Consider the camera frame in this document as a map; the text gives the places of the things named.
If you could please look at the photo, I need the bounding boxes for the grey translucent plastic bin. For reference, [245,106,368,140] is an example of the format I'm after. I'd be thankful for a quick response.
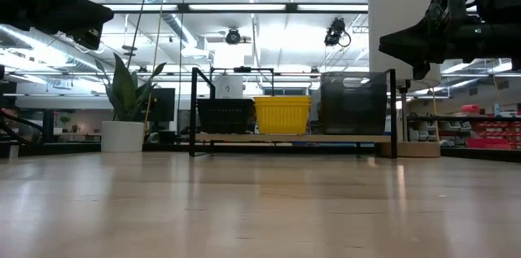
[319,70,388,136]

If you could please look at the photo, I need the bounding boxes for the black background monitor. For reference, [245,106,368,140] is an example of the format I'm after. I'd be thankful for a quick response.
[147,87,176,123]

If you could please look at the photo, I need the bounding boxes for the yellow slotted plastic basket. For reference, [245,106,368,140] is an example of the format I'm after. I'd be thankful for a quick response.
[254,95,312,135]

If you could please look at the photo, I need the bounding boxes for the snake plant in white pot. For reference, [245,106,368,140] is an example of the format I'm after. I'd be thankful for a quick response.
[94,52,168,153]

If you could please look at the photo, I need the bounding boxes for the thin black hanging cable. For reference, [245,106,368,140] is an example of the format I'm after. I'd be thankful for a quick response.
[125,0,155,71]

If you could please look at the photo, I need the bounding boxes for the round black ceiling fixture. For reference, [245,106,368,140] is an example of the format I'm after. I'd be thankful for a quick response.
[225,28,242,46]

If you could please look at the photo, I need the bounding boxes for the black overhead crossbar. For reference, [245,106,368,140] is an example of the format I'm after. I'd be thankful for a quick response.
[103,2,370,15]

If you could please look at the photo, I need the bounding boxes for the white canister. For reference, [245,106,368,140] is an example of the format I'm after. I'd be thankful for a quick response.
[213,74,244,99]

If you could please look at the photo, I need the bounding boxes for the black overhead camera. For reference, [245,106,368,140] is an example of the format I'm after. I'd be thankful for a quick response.
[324,16,352,48]

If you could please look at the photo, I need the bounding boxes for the thin tan hanging cord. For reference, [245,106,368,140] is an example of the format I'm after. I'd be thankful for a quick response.
[144,0,169,133]

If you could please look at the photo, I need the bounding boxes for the wooden shelf black metal legs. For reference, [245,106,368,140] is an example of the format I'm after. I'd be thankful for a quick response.
[189,66,398,160]

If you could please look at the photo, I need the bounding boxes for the black slotted plastic basket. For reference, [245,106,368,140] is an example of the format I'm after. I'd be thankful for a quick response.
[197,98,256,135]

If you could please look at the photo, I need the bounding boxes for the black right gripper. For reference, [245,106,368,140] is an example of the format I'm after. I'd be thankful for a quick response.
[378,0,479,81]

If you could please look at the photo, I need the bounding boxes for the red storage bin rack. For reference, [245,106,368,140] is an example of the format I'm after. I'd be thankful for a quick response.
[409,103,521,150]

